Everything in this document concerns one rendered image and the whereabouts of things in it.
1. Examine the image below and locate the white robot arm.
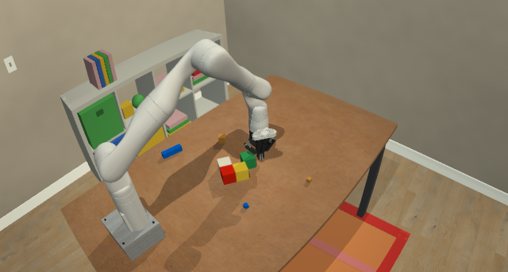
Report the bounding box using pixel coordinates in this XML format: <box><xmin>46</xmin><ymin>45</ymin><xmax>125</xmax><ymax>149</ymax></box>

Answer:
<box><xmin>94</xmin><ymin>39</ymin><xmax>276</xmax><ymax>232</ymax></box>

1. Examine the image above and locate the red cube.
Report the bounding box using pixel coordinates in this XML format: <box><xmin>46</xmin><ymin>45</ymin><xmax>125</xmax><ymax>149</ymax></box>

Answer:
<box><xmin>220</xmin><ymin>164</ymin><xmax>237</xmax><ymax>185</ymax></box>

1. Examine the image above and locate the orange cube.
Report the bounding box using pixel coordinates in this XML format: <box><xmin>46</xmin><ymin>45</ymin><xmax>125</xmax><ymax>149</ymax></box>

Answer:
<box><xmin>218</xmin><ymin>134</ymin><xmax>226</xmax><ymax>144</ymax></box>

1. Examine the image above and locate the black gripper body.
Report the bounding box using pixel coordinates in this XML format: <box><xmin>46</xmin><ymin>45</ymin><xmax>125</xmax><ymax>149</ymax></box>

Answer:
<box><xmin>248</xmin><ymin>130</ymin><xmax>270</xmax><ymax>147</ymax></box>

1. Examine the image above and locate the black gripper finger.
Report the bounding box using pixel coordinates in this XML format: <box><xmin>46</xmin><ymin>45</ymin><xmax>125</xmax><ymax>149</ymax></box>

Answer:
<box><xmin>244</xmin><ymin>141</ymin><xmax>261</xmax><ymax>160</ymax></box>
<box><xmin>260</xmin><ymin>137</ymin><xmax>275</xmax><ymax>160</ymax></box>

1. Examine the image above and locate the green cube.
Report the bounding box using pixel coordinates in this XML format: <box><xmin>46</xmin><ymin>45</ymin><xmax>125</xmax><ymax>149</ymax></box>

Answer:
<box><xmin>240</xmin><ymin>151</ymin><xmax>256</xmax><ymax>169</ymax></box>

